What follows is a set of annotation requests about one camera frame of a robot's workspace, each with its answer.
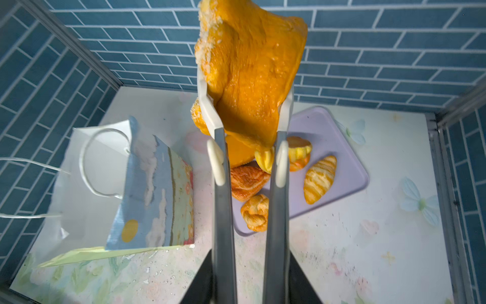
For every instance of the small round knotted bun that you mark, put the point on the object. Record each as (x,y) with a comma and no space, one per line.
(255,213)

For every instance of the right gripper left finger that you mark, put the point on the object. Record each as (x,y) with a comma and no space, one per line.
(223,251)

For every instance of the round orange flat bread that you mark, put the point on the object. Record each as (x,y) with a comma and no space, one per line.
(239,154)

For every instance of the yellow shell bun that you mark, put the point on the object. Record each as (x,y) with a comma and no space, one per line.
(265,159)

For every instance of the lavender tray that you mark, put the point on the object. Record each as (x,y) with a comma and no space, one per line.
(317,126)

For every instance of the glazed brown pastry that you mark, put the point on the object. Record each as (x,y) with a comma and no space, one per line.
(247,181)

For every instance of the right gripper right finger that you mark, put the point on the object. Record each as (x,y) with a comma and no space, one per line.
(277,253)

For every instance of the yellow orange croissant bun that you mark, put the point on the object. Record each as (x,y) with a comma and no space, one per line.
(299,153)

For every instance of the square orange toast bread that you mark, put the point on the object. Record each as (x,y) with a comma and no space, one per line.
(249,58)

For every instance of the striped oval bread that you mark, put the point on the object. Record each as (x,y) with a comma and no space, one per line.
(319,179)

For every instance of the paper gift bag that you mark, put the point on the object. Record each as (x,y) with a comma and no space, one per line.
(120,190)

